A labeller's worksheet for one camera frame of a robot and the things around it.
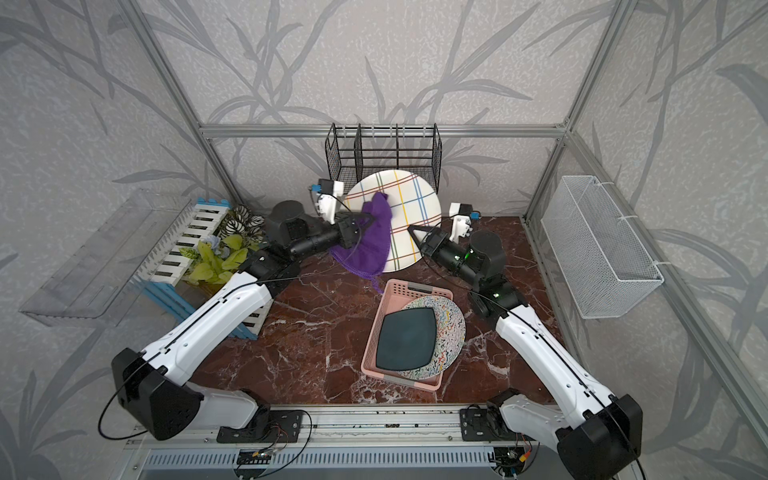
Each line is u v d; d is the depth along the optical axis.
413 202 0.68
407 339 0.86
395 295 0.96
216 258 0.79
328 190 0.59
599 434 0.37
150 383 0.38
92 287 0.64
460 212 0.62
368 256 0.65
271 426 0.72
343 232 0.59
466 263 0.56
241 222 0.82
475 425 0.73
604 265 0.62
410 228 0.66
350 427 0.75
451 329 0.81
